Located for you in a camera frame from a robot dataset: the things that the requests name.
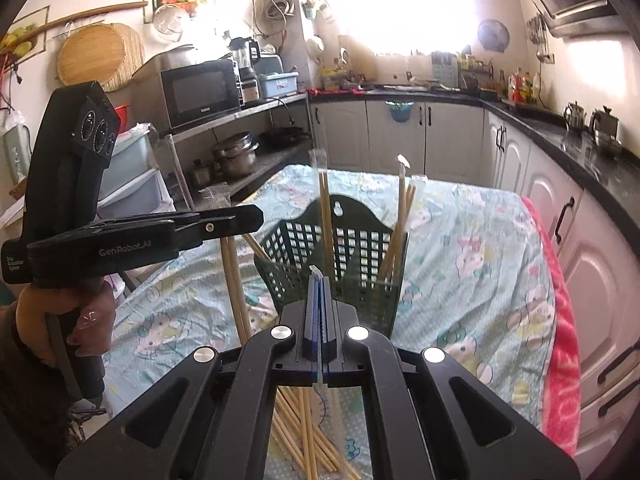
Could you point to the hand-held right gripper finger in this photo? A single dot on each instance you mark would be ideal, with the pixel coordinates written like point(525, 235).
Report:
point(326, 330)
point(314, 330)

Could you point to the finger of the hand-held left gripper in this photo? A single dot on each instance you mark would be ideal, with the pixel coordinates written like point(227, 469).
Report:
point(150, 222)
point(225, 222)

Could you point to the bamboo chopstick pair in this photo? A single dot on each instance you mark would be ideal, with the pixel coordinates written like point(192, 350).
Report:
point(231, 285)
point(326, 220)
point(401, 200)
point(257, 247)
point(411, 200)

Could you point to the green plastic utensil basket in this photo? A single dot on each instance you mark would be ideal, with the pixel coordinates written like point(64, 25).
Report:
point(360, 217)

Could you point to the person's left forearm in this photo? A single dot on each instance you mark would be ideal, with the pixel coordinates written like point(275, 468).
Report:
point(25, 400)

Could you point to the person's left hand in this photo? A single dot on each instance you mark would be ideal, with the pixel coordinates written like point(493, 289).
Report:
point(95, 320)

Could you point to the pastel plastic drawer tower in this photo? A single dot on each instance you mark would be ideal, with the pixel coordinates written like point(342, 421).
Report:
point(135, 180)

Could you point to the pale green hanging bag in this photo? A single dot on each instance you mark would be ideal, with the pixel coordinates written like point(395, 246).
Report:
point(17, 145)

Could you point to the small steel pot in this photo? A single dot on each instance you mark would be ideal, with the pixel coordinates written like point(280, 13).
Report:
point(202, 175)

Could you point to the stacked steel pots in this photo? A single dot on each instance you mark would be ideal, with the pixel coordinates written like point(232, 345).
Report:
point(235, 157)

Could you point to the red plastic basin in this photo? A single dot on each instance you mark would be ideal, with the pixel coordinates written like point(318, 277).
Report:
point(122, 117)

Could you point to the black frying pan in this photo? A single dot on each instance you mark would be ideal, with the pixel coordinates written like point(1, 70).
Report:
point(285, 136)

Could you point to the round bamboo tray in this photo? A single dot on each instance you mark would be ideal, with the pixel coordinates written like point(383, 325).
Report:
point(90, 55)

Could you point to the metal shelf rack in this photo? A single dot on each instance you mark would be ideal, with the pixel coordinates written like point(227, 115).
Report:
point(235, 115)

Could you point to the round woven straw mat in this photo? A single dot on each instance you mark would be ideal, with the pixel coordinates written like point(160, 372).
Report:
point(132, 60)

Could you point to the black microwave oven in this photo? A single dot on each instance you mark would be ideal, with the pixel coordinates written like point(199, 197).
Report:
point(200, 92)

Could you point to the black blender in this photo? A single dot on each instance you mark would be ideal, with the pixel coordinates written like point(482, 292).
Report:
point(248, 90)

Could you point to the blue plastic dish tub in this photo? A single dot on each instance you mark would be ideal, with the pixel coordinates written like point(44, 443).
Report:
point(280, 85)

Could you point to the grey plastic container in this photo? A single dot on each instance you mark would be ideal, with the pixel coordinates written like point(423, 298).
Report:
point(175, 57)

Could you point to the wooden rolling pin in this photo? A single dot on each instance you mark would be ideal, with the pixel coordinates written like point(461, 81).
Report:
point(100, 11)

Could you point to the printed light blue tablecloth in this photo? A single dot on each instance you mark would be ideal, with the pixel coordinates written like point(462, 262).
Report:
point(475, 270)

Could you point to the red dish cloth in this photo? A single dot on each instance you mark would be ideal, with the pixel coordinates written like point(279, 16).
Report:
point(330, 91)

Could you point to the blue hanging trash bin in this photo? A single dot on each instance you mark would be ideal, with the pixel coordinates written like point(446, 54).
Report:
point(400, 112)

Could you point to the white lower kitchen cabinets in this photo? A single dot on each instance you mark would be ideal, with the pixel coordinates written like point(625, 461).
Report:
point(450, 135)

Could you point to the pink fleece blanket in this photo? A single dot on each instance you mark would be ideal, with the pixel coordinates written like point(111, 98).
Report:
point(560, 340)

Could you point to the blue knife holder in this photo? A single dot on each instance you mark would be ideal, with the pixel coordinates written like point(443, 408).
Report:
point(442, 70)

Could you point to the metal spice rack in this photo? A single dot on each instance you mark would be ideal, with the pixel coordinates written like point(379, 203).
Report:
point(475, 77)

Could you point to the kitchen window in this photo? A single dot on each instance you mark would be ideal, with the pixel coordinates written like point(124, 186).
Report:
point(410, 0)

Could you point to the black kitchen countertop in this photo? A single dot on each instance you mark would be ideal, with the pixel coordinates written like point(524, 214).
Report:
point(575, 152)

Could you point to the group of condiment bottles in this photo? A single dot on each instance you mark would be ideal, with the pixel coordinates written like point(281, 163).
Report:
point(522, 90)

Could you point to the steel kettle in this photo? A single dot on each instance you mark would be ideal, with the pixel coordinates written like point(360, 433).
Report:
point(575, 117)

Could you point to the steel teapot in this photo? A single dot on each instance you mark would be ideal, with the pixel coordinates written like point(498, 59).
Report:
point(605, 130)

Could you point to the hanging steel ladles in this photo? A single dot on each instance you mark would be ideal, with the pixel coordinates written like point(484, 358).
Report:
point(540, 35)

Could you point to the white round wall container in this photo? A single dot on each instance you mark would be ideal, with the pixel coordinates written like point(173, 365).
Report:
point(315, 47)

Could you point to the green wall hanging organizer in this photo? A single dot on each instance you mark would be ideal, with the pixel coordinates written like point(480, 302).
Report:
point(315, 7)

